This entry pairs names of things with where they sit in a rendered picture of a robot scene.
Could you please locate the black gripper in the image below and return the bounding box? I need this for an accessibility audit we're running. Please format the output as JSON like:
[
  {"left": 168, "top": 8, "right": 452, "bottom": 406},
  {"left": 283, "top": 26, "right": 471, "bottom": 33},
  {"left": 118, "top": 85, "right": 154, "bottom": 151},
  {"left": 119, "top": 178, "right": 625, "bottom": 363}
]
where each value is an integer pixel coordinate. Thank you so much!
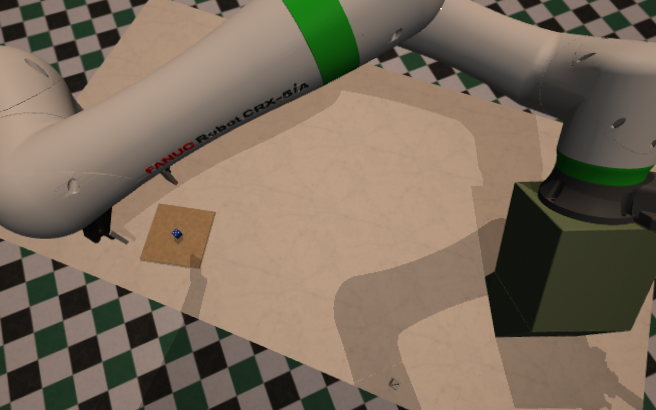
[{"left": 82, "top": 167, "right": 178, "bottom": 245}]

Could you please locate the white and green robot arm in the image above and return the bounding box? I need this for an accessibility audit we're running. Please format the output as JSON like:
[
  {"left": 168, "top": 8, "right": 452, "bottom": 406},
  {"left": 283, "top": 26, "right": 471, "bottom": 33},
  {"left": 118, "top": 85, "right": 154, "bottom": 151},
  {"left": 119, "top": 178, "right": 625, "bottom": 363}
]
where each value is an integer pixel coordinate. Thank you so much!
[{"left": 0, "top": 0, "right": 656, "bottom": 239}]

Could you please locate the brown square mat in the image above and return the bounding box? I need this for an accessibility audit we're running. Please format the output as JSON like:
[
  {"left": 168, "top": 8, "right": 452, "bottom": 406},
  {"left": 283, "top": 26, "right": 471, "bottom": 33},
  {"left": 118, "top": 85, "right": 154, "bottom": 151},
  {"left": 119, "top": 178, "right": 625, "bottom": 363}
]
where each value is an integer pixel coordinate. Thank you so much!
[{"left": 140, "top": 203, "right": 215, "bottom": 269}]

